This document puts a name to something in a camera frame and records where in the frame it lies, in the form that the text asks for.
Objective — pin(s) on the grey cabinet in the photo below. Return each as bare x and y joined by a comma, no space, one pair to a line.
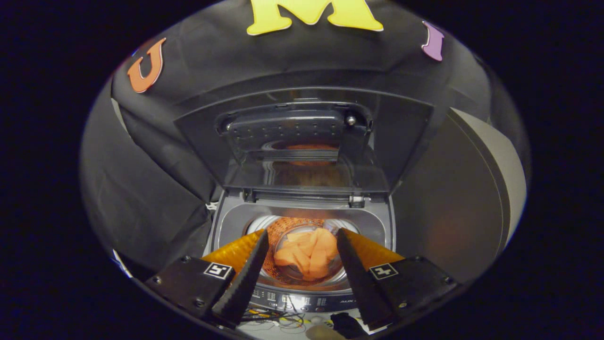
453,198

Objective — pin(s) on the orange polo shirt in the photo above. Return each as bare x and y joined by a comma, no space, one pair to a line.
306,255

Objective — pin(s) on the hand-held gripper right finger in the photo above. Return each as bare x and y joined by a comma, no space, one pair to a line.
358,283

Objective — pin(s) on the washing machine lid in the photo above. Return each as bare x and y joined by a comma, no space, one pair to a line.
292,127

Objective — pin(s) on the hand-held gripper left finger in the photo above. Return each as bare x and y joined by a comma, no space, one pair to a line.
245,283

